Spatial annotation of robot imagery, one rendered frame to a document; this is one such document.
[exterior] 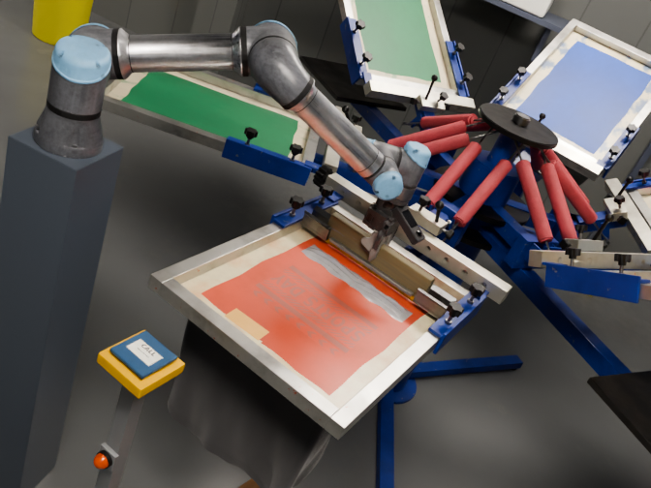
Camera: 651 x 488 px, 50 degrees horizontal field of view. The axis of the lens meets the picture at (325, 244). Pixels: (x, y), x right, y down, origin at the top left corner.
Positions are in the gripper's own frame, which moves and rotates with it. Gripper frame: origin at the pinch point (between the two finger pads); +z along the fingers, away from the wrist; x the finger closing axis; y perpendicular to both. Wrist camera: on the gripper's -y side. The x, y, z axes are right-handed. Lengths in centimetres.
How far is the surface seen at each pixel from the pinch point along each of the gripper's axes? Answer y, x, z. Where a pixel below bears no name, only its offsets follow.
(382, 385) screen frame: -28, 42, 3
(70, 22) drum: 331, -168, 83
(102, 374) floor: 74, 16, 102
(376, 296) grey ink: -7.6, 8.7, 5.8
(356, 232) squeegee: 8.3, 1.6, -3.5
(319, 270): 9.2, 13.9, 6.2
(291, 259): 17.1, 17.3, 6.2
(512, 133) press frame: -3, -69, -30
